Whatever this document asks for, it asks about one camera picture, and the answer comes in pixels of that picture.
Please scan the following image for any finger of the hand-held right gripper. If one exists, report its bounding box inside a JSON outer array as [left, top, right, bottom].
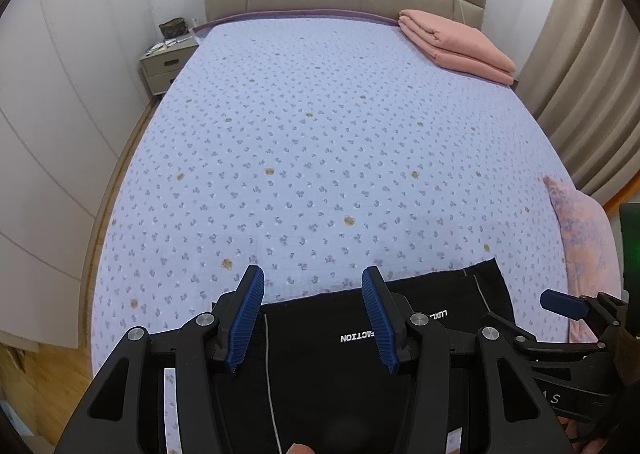
[[510, 329, 608, 361], [540, 288, 628, 335]]

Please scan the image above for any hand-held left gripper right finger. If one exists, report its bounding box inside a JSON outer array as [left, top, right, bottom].
[[362, 266, 574, 454]]

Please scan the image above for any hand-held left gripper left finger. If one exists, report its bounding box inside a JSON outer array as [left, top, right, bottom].
[[54, 266, 266, 454]]

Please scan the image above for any black jacket with grey piping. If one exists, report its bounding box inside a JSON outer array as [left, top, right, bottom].
[[212, 256, 518, 454]]

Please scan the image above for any pink floral pillow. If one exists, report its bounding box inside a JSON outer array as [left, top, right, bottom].
[[542, 175, 623, 345]]

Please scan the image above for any floral lilac bed sheet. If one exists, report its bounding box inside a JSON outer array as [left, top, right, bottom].
[[85, 11, 576, 454]]

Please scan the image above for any beige curtain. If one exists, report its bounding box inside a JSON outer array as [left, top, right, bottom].
[[515, 0, 640, 205]]

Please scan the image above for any grey nightstand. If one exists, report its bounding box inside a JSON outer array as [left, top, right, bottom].
[[139, 35, 199, 97]]

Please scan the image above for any pink folded blanket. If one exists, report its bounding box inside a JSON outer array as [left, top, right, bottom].
[[398, 8, 517, 85]]

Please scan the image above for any white wardrobe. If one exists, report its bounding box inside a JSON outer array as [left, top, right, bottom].
[[0, 0, 206, 350]]

